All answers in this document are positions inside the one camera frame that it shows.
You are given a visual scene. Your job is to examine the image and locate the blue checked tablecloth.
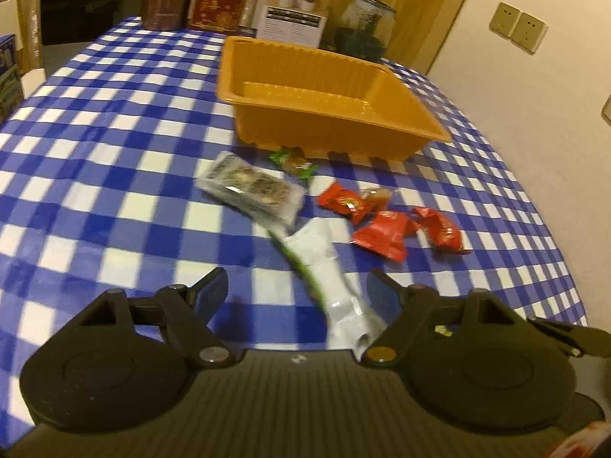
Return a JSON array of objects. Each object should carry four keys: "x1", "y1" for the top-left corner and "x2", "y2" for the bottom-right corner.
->
[{"x1": 0, "y1": 14, "x2": 591, "y2": 421}]

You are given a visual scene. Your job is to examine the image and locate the white and green snack packet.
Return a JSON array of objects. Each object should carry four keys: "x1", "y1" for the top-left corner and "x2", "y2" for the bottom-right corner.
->
[{"x1": 268, "y1": 218, "x2": 388, "y2": 350}]

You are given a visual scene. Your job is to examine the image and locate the orange plastic tray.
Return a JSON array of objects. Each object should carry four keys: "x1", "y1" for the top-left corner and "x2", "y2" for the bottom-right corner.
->
[{"x1": 216, "y1": 35, "x2": 453, "y2": 160}]

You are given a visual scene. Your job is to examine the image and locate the white wooden chair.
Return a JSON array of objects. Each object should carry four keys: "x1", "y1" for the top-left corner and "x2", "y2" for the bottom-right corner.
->
[{"x1": 0, "y1": 0, "x2": 47, "y2": 97}]

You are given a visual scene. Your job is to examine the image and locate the white product box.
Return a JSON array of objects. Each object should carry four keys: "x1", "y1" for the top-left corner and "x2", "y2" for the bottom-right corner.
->
[{"x1": 251, "y1": 0, "x2": 341, "y2": 50}]

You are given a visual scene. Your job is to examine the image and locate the beige wall socket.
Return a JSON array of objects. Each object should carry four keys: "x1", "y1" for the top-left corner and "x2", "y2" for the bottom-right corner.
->
[
  {"x1": 510, "y1": 11, "x2": 549, "y2": 55},
  {"x1": 489, "y1": 2, "x2": 522, "y2": 39}
]

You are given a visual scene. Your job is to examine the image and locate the blue milk carton box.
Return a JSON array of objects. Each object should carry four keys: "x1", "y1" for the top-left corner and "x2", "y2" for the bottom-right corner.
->
[{"x1": 0, "y1": 33, "x2": 26, "y2": 123}]

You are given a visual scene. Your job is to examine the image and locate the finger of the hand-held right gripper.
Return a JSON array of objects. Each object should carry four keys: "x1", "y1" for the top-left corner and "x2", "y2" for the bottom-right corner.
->
[
  {"x1": 527, "y1": 316, "x2": 593, "y2": 340},
  {"x1": 549, "y1": 336, "x2": 585, "y2": 358}
]

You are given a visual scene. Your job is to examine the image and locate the clear packet with nut bars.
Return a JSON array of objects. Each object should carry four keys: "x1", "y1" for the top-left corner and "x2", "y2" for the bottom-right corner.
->
[{"x1": 195, "y1": 151, "x2": 307, "y2": 226}]

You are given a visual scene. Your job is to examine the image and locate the green wrapped candy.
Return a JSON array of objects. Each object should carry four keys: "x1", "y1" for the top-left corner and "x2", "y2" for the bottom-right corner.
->
[{"x1": 268, "y1": 147, "x2": 320, "y2": 178}]

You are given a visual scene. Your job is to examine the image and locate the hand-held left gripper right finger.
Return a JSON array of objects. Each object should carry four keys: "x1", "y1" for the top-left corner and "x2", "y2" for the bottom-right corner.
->
[{"x1": 354, "y1": 268, "x2": 522, "y2": 366}]

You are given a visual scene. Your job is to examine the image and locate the glass jar with teal base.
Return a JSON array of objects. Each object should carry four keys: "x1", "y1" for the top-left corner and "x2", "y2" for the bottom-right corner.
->
[{"x1": 334, "y1": 0, "x2": 398, "y2": 61}]

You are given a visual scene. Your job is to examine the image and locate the clear packet with brown cracker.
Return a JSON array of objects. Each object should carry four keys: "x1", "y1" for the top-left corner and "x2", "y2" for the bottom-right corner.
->
[{"x1": 359, "y1": 186, "x2": 398, "y2": 211}]

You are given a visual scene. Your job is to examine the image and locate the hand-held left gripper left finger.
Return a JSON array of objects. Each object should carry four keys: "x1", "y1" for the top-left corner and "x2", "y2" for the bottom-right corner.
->
[{"x1": 80, "y1": 267, "x2": 242, "y2": 369}]

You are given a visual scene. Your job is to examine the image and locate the red snack packet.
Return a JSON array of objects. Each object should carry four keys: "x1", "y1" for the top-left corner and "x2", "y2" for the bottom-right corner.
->
[
  {"x1": 411, "y1": 206, "x2": 472, "y2": 255},
  {"x1": 352, "y1": 210, "x2": 422, "y2": 262},
  {"x1": 318, "y1": 181, "x2": 374, "y2": 225}
]

